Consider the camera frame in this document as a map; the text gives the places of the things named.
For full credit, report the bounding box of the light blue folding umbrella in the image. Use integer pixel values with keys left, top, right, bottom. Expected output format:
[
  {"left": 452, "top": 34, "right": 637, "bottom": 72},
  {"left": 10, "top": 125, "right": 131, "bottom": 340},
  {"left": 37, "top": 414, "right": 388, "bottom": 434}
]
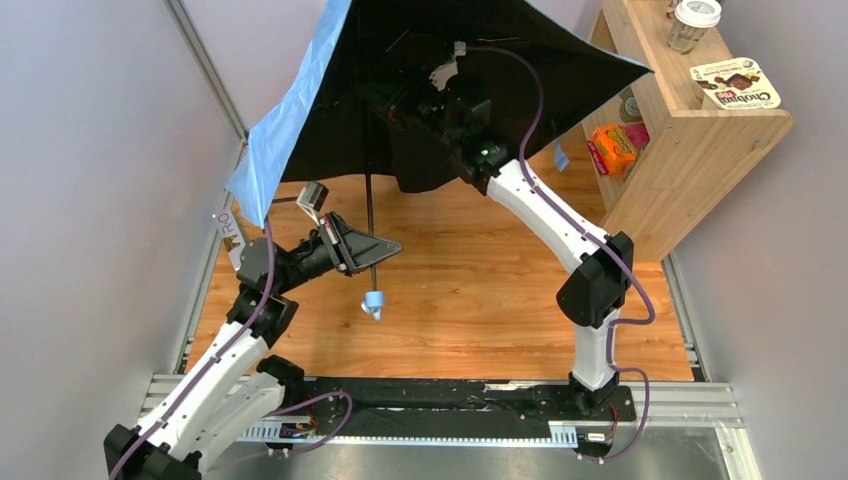
[{"left": 228, "top": 1, "right": 649, "bottom": 329}]

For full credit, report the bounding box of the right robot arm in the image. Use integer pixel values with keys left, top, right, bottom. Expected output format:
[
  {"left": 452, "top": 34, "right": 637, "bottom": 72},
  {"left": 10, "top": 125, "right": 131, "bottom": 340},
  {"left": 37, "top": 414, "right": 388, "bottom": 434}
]
[{"left": 361, "top": 73, "right": 633, "bottom": 413}]

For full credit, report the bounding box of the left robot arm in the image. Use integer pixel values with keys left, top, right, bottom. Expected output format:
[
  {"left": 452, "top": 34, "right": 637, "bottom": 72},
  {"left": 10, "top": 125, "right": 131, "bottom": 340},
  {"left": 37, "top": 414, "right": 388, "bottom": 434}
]
[{"left": 104, "top": 212, "right": 402, "bottom": 479}]

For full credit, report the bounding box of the small RO labelled box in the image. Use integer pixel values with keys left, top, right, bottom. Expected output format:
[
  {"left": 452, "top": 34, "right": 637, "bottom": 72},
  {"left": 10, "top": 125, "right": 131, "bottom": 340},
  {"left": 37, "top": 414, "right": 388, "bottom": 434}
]
[{"left": 213, "top": 207, "right": 246, "bottom": 271}]

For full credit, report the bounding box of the orange snack box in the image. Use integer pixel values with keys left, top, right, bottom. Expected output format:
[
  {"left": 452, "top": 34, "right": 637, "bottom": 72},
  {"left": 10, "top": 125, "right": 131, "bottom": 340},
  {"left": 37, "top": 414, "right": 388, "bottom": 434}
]
[{"left": 587, "top": 125, "right": 640, "bottom": 176}]

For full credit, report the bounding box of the pink snack box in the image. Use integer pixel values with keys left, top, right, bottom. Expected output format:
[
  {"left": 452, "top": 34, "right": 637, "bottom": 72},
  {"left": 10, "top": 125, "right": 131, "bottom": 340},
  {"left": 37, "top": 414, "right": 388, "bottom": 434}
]
[{"left": 622, "top": 122, "right": 650, "bottom": 151}]

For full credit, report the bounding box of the small bottle on shelf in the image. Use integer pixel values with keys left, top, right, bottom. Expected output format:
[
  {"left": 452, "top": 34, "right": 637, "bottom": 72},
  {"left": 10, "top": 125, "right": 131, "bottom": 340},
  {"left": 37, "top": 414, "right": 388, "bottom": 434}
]
[{"left": 619, "top": 87, "right": 643, "bottom": 123}]

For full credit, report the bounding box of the wooden shelf unit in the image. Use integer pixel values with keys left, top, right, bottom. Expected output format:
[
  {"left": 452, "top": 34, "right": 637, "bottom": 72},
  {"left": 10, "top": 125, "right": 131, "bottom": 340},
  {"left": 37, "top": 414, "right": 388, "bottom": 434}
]
[{"left": 590, "top": 0, "right": 793, "bottom": 262}]

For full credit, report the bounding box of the Chobani yogurt cup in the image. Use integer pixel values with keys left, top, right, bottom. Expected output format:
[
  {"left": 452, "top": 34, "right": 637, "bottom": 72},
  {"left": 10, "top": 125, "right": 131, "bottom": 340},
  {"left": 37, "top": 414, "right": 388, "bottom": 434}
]
[{"left": 689, "top": 57, "right": 781, "bottom": 111}]

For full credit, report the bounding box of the glass jar white lid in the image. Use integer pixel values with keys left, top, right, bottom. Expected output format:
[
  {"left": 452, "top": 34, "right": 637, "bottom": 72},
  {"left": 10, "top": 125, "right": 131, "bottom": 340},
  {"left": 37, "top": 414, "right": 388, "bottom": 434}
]
[{"left": 667, "top": 0, "right": 722, "bottom": 55}]

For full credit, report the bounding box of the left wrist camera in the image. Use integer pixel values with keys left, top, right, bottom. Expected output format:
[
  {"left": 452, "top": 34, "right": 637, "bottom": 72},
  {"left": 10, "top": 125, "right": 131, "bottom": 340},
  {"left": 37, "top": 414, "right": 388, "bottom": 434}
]
[{"left": 295, "top": 180, "right": 329, "bottom": 225}]

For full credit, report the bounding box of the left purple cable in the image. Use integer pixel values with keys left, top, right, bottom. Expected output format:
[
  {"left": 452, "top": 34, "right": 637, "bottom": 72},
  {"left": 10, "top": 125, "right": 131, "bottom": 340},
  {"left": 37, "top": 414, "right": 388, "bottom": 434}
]
[{"left": 105, "top": 196, "right": 299, "bottom": 480}]

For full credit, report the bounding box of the aluminium frame post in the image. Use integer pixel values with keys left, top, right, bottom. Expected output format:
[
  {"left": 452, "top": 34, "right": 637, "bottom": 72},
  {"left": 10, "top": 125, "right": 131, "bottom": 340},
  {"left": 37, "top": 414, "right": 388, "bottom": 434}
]
[{"left": 163, "top": 0, "right": 248, "bottom": 146}]

